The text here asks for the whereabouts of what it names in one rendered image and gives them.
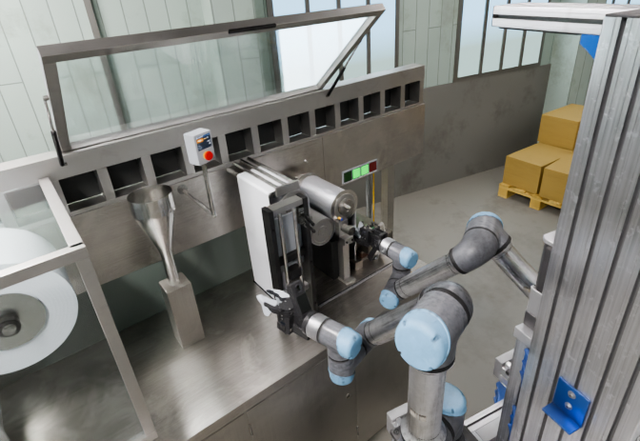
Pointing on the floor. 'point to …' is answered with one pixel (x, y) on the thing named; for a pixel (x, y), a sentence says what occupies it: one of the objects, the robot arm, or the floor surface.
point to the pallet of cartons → (545, 160)
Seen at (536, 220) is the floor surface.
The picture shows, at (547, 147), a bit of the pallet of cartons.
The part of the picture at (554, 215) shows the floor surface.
